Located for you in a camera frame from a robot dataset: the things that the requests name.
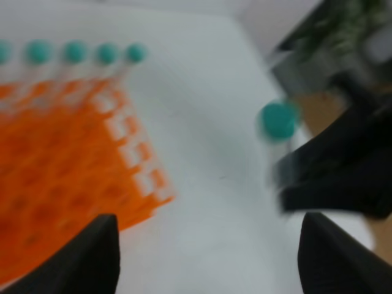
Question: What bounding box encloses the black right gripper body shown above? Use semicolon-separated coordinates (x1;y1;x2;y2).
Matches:
273;95;391;219

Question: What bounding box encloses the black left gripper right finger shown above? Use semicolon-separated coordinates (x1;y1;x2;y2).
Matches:
297;213;391;293

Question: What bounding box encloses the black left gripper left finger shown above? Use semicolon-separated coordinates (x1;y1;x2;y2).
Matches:
1;214;121;293

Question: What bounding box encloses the teal capped clear test tube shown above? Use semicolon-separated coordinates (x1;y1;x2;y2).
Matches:
256;100;301;162

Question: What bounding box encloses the orange test tube rack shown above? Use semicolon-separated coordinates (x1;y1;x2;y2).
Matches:
1;78;175;284

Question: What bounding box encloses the teal capped racked tube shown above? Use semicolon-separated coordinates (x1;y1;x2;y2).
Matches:
58;40;88;85
117;43;148;80
89;42;120;86
0;39;13;85
23;39;54;85

